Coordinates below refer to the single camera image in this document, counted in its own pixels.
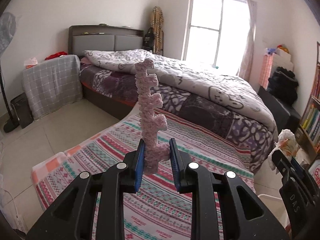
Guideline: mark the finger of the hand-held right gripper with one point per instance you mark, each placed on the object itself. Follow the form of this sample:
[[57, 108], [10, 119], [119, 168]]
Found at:
[[298, 166], [282, 162]]

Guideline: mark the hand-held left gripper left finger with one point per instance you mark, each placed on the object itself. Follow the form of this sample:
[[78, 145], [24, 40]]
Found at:
[[140, 165]]

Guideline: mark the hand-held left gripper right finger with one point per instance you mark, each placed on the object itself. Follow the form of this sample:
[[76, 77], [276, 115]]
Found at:
[[175, 165]]

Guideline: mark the white tissue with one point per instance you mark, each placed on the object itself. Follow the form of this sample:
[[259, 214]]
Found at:
[[285, 142]]

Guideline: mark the white plastic trash bin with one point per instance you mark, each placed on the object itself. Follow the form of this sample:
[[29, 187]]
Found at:
[[272, 205]]

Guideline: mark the black trash bin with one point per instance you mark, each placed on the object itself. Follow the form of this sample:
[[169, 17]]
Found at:
[[22, 110]]

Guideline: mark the blue water bottle carton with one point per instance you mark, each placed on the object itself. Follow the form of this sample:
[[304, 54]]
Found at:
[[316, 172]]

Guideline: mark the striped patterned mat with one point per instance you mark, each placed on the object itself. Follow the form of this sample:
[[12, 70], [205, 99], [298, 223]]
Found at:
[[100, 150]]

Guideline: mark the row of colourful books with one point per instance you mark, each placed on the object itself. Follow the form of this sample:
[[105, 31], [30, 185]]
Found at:
[[312, 122]]

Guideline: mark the black leather bench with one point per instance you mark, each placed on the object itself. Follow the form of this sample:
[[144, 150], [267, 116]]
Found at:
[[280, 115]]

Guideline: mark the wooden bookshelf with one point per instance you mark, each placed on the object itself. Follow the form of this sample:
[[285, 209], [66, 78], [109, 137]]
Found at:
[[303, 112]]

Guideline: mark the bed with purple patterned sheet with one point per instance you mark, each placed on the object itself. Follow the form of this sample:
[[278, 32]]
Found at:
[[200, 110]]

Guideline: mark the pile of dark clothes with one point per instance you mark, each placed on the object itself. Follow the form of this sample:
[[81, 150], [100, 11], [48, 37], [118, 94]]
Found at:
[[282, 85]]

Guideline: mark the row of tall books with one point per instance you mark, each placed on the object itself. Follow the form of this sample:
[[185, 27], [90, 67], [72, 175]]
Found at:
[[317, 80]]

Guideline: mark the white cartoon print quilt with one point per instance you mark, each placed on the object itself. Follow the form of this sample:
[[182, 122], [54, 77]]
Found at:
[[200, 80]]

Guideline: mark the pink gift bag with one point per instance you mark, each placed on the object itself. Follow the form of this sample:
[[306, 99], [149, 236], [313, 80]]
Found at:
[[266, 70]]

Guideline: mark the white drawer cabinet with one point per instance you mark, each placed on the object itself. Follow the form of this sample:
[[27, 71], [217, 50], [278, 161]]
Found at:
[[282, 60]]

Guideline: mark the yellow and red toy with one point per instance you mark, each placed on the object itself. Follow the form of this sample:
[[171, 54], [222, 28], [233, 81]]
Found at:
[[282, 48]]

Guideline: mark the nightstand with grey checked cloth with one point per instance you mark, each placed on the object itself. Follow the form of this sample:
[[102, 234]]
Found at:
[[50, 85]]

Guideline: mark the pale curtain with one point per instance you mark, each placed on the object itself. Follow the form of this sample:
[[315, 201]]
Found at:
[[250, 42]]

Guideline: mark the black bag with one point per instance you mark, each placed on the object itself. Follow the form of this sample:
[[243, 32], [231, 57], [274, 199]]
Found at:
[[148, 40]]

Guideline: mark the grey padded headboard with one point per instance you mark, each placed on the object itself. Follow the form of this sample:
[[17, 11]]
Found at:
[[100, 42]]

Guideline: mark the red cloth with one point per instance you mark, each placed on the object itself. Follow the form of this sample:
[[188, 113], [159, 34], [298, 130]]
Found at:
[[56, 55]]

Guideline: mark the plaid hanging garment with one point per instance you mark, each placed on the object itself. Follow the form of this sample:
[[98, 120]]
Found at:
[[157, 25]]

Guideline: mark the pink tissue pack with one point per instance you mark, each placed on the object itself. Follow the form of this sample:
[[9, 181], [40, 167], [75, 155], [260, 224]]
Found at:
[[30, 62]]

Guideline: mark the window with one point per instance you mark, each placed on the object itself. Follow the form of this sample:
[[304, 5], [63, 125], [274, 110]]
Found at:
[[205, 10]]

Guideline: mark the standing fan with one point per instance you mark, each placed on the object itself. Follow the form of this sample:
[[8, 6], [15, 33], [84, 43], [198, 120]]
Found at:
[[6, 30]]

